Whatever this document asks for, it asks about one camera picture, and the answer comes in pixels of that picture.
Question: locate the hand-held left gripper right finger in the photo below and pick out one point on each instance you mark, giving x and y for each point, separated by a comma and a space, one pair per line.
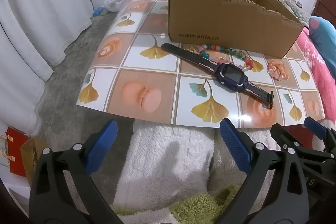
234, 144

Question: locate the grey patterned quilt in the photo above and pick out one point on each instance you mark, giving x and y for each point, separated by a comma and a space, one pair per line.
291, 7

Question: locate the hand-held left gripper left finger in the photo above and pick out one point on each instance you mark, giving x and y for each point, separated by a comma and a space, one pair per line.
105, 140

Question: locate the dark blue smart watch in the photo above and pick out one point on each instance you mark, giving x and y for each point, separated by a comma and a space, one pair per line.
231, 73

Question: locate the small blue object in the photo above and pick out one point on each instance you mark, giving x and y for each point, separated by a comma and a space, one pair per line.
98, 11

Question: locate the blue pillow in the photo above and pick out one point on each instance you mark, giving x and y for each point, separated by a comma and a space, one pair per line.
323, 35

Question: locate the brown paper bag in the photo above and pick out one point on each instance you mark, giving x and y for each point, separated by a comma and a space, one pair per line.
31, 153

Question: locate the red gift bag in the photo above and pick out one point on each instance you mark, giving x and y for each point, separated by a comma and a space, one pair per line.
17, 153

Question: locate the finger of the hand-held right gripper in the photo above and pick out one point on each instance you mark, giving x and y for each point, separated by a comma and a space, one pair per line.
315, 126
279, 134

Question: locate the white fluffy blanket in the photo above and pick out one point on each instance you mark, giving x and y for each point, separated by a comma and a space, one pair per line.
162, 161

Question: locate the white curtain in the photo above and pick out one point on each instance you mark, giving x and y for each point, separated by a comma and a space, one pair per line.
39, 16

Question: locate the brown cardboard box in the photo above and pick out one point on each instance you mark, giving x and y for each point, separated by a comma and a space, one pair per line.
210, 16

